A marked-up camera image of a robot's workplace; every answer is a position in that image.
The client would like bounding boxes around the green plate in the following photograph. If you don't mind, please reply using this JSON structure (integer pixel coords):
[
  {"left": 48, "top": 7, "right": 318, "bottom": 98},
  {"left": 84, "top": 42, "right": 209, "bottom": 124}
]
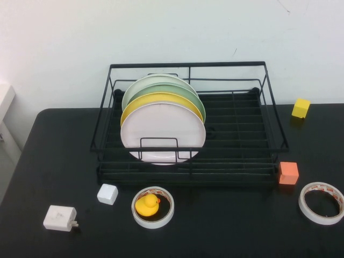
[{"left": 126, "top": 83, "right": 206, "bottom": 121}]

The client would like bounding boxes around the black wire dish rack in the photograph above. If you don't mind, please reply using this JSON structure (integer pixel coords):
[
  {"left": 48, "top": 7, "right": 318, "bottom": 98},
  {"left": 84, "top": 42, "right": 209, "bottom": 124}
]
[{"left": 89, "top": 61, "right": 290, "bottom": 186}]

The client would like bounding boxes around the pink plate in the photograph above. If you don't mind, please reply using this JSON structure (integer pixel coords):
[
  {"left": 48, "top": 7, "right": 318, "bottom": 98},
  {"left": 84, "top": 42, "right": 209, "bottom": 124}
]
[{"left": 120, "top": 101, "right": 207, "bottom": 165}]

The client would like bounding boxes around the white tape roll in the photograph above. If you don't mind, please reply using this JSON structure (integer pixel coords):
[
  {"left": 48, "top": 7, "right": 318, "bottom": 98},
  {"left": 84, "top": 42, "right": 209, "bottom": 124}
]
[
  {"left": 298, "top": 182, "right": 344, "bottom": 226},
  {"left": 131, "top": 186, "right": 175, "bottom": 230}
]

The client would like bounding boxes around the white cube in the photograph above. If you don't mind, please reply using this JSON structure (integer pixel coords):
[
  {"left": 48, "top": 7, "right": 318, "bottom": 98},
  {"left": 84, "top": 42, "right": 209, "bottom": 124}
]
[{"left": 96, "top": 183, "right": 119, "bottom": 206}]

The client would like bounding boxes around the white power adapter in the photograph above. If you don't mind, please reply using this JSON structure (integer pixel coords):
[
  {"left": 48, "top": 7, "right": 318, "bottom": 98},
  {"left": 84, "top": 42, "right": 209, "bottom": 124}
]
[{"left": 42, "top": 205, "right": 79, "bottom": 232}]

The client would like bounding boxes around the white cabinet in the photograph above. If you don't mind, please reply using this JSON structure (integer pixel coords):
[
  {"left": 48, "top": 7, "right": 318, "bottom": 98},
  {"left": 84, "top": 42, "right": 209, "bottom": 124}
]
[{"left": 0, "top": 83, "right": 29, "bottom": 202}]

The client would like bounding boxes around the pale grey-green plate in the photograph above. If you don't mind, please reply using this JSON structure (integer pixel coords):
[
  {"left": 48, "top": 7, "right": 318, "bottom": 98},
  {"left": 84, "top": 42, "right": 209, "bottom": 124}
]
[{"left": 121, "top": 74, "right": 199, "bottom": 111}]

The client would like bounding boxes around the orange cube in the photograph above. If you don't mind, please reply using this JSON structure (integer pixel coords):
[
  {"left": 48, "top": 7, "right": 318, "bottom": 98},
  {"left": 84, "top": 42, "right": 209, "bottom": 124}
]
[{"left": 278, "top": 161, "right": 299, "bottom": 185}]

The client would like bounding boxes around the yellow plate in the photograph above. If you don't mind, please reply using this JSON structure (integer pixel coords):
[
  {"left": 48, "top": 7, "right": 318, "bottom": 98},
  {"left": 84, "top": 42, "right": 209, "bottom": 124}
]
[{"left": 120, "top": 92, "right": 204, "bottom": 127}]

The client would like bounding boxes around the yellow cube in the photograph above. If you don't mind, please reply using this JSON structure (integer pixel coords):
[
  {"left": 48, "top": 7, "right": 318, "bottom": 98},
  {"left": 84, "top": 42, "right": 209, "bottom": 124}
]
[{"left": 291, "top": 98, "right": 311, "bottom": 119}]

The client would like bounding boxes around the yellow rubber duck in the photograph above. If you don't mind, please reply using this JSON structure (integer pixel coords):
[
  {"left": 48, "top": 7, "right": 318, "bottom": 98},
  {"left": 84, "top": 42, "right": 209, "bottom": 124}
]
[{"left": 134, "top": 193, "right": 161, "bottom": 217}]

